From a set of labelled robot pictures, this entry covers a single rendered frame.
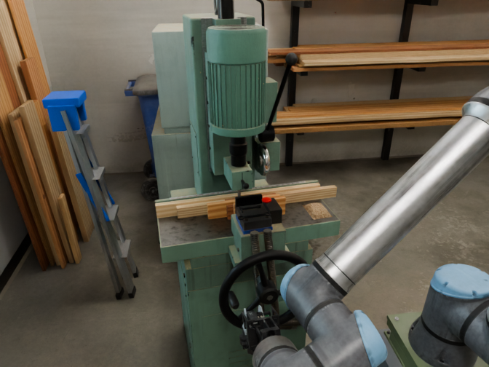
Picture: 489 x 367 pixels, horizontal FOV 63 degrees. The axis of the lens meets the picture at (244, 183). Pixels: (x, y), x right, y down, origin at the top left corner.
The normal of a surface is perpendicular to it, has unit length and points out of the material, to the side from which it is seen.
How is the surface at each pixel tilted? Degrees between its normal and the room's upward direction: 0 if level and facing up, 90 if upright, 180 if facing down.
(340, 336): 23
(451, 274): 4
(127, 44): 90
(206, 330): 90
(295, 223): 0
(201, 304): 90
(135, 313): 0
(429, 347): 70
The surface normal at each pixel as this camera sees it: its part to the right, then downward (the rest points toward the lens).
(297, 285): -0.57, -0.59
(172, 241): -0.01, -0.90
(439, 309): -0.92, 0.18
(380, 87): 0.13, 0.44
